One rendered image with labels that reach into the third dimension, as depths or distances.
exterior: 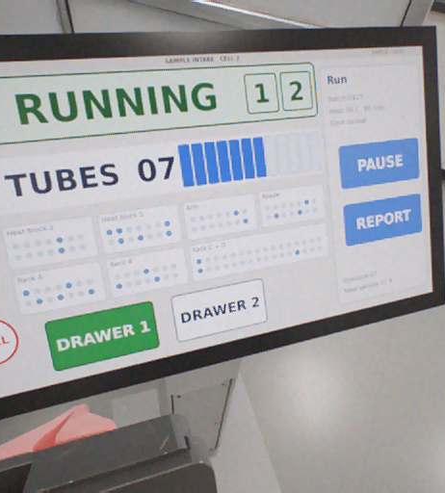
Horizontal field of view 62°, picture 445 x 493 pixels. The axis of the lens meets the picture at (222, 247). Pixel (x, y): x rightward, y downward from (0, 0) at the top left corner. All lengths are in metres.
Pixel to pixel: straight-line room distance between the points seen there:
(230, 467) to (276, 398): 0.29
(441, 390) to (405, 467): 0.34
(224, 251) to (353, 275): 0.15
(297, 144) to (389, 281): 0.19
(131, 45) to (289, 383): 1.28
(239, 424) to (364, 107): 1.10
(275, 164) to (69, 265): 0.21
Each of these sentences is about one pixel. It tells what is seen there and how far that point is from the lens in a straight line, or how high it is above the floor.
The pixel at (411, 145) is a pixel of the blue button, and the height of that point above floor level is 1.11.
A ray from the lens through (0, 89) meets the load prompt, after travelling 0.36.
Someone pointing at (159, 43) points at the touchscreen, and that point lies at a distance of 0.36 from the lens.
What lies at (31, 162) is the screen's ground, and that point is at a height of 1.12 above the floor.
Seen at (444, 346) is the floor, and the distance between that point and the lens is 1.80.
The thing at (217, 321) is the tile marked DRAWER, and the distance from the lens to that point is 0.37.
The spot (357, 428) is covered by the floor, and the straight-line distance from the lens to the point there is 1.48.
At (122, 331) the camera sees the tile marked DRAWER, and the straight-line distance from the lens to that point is 0.36.
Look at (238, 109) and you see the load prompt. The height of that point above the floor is 1.15.
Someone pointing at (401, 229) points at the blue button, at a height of 1.04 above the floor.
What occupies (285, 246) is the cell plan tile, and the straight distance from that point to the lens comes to 0.38.
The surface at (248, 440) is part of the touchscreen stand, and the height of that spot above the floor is 0.03.
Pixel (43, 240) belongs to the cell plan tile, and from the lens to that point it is 0.34.
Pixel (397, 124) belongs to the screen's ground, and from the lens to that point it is 0.45.
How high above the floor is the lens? 1.31
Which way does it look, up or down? 47 degrees down
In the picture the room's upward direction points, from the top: 6 degrees clockwise
